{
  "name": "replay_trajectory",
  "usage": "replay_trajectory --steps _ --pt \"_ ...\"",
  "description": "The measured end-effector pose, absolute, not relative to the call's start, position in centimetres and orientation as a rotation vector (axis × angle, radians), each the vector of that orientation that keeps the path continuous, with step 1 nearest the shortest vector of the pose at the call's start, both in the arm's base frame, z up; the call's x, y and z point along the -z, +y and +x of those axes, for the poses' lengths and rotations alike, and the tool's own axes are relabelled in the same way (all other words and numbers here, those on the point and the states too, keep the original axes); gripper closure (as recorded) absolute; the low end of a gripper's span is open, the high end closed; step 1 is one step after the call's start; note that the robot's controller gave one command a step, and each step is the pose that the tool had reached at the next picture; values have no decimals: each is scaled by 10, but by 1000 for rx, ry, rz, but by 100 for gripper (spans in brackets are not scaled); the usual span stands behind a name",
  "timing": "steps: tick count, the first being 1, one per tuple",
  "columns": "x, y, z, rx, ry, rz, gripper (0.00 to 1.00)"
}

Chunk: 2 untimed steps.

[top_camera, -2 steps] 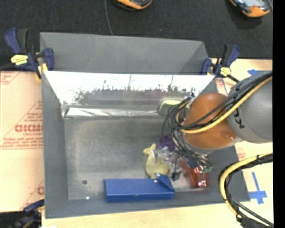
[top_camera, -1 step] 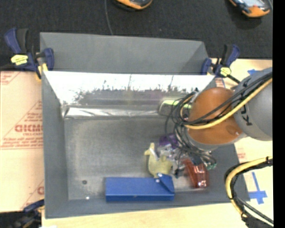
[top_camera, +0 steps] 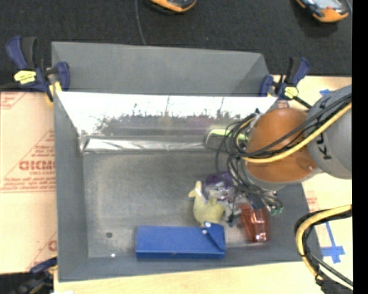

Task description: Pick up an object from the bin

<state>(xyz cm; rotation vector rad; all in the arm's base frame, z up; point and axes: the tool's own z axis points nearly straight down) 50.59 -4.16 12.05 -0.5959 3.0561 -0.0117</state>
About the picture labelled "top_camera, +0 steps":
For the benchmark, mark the orange clear plastic block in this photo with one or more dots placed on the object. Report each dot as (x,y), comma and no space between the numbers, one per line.
(255,223)

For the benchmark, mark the yellow toy animal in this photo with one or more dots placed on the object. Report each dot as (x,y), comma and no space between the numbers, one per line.
(206,211)

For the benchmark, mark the pale green cylinder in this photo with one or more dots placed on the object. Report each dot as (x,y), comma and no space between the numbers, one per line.
(216,135)

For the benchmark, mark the blue flat box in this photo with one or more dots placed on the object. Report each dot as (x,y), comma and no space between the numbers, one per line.
(171,240)

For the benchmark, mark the grey metal bin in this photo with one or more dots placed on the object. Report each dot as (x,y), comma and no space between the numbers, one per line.
(147,188)

